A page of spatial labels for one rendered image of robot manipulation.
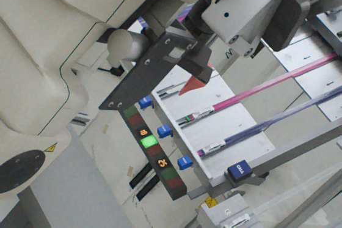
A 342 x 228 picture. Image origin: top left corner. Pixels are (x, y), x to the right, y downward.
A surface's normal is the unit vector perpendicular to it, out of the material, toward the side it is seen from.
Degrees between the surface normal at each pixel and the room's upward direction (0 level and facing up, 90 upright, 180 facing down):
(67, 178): 0
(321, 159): 90
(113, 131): 90
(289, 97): 90
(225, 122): 47
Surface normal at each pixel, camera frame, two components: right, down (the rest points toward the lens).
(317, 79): 0.04, -0.57
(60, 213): 0.66, -0.68
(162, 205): -0.56, -0.16
